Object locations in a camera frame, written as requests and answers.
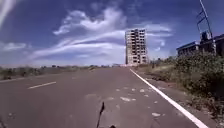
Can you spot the dirt shoulder strip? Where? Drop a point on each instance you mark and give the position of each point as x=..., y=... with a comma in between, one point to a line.
x=181, y=96

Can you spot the tall pale unfinished building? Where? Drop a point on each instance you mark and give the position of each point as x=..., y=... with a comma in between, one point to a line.
x=136, y=46

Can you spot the robot's own part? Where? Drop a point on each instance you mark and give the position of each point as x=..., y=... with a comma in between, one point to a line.
x=101, y=111

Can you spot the grey asphalt road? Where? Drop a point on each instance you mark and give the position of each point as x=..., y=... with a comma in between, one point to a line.
x=76, y=103

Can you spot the white painted edge line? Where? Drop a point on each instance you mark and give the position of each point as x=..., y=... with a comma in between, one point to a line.
x=166, y=99

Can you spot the dry scrub verge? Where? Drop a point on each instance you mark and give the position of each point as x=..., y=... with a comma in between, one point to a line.
x=200, y=75
x=30, y=71

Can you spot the dark low building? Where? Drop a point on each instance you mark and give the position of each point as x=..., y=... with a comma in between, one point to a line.
x=195, y=47

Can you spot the leaning pole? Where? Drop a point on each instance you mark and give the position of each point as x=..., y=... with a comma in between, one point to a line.
x=207, y=23

